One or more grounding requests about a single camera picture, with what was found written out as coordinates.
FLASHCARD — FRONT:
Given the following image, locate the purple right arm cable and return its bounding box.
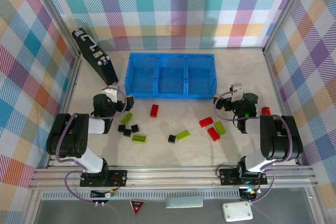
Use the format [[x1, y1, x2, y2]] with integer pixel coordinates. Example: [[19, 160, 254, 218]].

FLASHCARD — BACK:
[[213, 90, 303, 205]]

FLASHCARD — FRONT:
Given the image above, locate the white plastic box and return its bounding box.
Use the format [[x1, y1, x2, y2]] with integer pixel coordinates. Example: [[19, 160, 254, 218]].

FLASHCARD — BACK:
[[222, 200, 254, 222]]

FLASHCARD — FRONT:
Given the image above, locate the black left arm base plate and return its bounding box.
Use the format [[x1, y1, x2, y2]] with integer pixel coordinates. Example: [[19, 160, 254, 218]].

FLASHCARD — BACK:
[[80, 169, 129, 188]]

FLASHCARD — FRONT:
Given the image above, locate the grey slotted strip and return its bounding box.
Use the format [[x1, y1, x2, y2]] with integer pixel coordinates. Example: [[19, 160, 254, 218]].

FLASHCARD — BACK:
[[41, 191, 263, 200]]

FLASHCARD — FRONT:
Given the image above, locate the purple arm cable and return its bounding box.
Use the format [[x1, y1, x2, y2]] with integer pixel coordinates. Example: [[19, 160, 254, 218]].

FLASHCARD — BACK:
[[213, 90, 303, 205], [55, 86, 129, 204]]

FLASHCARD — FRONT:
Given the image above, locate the red triangle sticker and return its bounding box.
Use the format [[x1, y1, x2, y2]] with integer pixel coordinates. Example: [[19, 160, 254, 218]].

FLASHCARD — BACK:
[[129, 199, 145, 216]]

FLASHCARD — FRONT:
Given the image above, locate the small board with green light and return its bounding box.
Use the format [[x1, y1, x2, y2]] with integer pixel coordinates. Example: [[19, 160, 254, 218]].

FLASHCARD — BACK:
[[238, 186, 257, 200]]

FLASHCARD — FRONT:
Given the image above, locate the blue three-compartment bin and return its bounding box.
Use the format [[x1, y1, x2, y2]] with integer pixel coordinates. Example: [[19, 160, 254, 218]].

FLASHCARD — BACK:
[[124, 52, 219, 100]]

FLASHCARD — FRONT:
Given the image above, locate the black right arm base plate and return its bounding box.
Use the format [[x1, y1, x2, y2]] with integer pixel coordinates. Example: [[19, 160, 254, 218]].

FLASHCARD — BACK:
[[219, 168, 268, 186]]

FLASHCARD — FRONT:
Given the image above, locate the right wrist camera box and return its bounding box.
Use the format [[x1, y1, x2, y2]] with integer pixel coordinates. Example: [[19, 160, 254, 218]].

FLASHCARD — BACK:
[[230, 83, 244, 103]]

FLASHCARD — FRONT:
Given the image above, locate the aluminium frame post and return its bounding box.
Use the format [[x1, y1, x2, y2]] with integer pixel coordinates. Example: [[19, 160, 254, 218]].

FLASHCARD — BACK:
[[30, 0, 82, 61], [262, 0, 317, 53]]

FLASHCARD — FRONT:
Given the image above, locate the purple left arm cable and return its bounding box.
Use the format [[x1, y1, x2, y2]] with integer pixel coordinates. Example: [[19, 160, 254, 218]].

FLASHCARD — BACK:
[[55, 86, 129, 204]]

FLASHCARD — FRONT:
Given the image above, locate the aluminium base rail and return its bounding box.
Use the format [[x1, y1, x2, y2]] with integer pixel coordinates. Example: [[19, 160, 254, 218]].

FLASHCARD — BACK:
[[28, 166, 320, 190]]

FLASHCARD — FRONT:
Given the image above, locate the aluminium side rail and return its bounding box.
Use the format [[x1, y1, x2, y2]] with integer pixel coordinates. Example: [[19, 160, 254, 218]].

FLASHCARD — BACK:
[[44, 57, 82, 169], [262, 49, 302, 167]]

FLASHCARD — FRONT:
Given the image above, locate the black power connector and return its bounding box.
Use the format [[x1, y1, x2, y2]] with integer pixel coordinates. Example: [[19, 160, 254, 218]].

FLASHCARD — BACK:
[[90, 189, 117, 199]]

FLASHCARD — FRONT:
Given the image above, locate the green lego brick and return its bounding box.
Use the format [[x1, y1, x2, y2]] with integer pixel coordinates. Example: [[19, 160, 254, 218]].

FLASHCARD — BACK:
[[175, 130, 191, 141], [213, 121, 227, 136], [132, 134, 148, 145], [120, 112, 134, 125]]

